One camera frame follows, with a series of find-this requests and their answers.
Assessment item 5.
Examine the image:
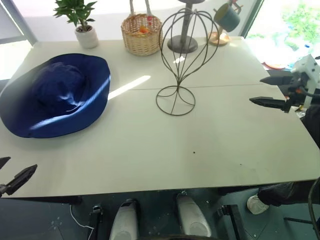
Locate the black hanging cable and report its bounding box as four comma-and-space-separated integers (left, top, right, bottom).
307, 176, 320, 240

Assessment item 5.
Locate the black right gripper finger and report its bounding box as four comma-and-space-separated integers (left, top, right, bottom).
249, 96, 292, 114
259, 74, 294, 87

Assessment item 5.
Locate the white ribbed plant pot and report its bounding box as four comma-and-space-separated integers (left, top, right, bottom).
74, 24, 99, 49

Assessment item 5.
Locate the dark wire hat stand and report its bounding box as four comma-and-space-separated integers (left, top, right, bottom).
155, 7, 221, 117

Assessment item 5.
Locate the silver right robot leg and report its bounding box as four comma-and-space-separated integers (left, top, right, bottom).
175, 191, 213, 238

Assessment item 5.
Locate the grey stand with round base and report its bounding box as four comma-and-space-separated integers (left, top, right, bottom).
166, 0, 204, 54

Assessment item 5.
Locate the red flat item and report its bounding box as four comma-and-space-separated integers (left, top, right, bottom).
261, 60, 286, 70

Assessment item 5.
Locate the blue bucket hat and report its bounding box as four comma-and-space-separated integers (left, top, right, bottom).
0, 52, 112, 139

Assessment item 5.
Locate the grey window frame post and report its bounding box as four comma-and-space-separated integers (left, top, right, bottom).
0, 0, 39, 47

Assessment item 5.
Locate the grey mug on stand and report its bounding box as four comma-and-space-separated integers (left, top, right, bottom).
207, 0, 245, 47

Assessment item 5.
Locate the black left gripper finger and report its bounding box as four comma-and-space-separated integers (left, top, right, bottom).
0, 156, 12, 170
3, 163, 39, 196

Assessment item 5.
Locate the white shoe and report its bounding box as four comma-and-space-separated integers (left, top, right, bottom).
246, 194, 270, 216

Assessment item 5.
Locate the dark green mug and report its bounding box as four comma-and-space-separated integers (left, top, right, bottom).
212, 2, 242, 33

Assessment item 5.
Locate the green potted plant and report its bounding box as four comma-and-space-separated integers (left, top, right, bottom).
52, 0, 98, 32

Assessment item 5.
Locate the black table leg with caster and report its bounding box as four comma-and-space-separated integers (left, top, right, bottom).
90, 203, 104, 240
216, 204, 241, 240

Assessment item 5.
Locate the silver left robot leg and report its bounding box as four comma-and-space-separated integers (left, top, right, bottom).
109, 198, 140, 240

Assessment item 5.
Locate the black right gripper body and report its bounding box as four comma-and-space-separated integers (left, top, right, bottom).
285, 72, 310, 105

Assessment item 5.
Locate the thin white floor cable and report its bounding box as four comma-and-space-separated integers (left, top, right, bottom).
69, 204, 95, 230

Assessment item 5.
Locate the silver robot leg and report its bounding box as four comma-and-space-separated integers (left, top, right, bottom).
175, 191, 213, 238
109, 198, 140, 240

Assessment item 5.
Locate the woven wicker basket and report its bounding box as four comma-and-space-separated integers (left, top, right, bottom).
120, 0, 164, 57

